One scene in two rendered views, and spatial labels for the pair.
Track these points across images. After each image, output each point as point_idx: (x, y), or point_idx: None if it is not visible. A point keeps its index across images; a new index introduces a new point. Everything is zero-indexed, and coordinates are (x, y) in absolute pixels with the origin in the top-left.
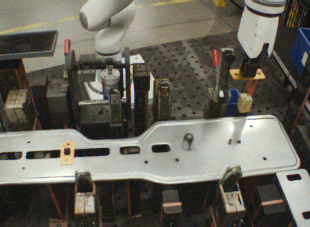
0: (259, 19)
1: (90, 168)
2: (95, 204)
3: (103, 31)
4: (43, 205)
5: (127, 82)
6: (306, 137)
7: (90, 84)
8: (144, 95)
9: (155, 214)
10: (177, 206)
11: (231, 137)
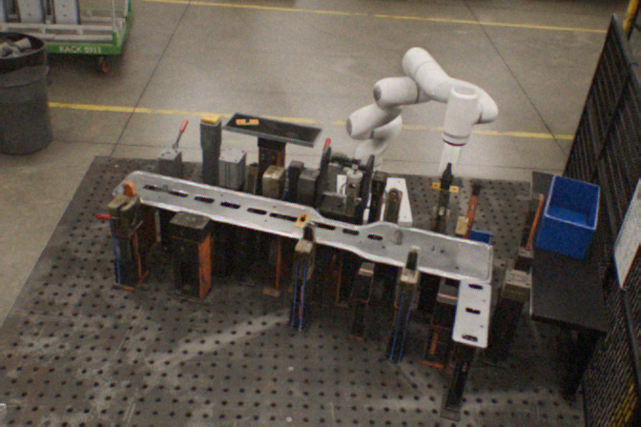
0: (445, 146)
1: (316, 233)
2: (311, 248)
3: (366, 142)
4: (263, 275)
5: (365, 181)
6: (509, 267)
7: (341, 193)
8: (378, 198)
9: None
10: (369, 273)
11: (437, 247)
